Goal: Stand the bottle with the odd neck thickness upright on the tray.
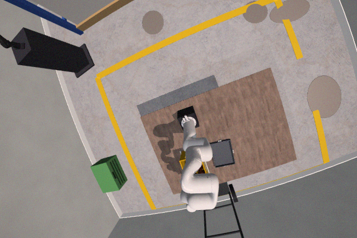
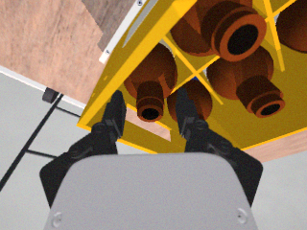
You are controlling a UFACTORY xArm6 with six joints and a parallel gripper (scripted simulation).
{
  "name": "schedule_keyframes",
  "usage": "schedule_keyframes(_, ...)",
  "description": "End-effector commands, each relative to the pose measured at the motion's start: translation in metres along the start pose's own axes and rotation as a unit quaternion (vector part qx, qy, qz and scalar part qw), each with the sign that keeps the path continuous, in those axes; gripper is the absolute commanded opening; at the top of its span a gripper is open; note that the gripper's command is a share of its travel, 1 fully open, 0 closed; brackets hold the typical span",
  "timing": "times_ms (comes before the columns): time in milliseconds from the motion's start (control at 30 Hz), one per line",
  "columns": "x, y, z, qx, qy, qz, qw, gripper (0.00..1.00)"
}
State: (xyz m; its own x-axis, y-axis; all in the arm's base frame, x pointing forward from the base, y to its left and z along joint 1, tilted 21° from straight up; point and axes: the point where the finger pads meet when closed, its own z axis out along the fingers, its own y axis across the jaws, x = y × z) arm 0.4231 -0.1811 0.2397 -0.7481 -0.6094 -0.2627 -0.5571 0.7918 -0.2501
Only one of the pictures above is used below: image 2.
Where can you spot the yellow wooden crate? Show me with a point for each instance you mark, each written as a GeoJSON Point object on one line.
{"type": "Point", "coordinates": [229, 118]}

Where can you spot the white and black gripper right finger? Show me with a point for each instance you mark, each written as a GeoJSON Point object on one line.
{"type": "Point", "coordinates": [196, 131]}

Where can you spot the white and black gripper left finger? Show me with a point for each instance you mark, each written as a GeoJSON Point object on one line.
{"type": "Point", "coordinates": [100, 141]}

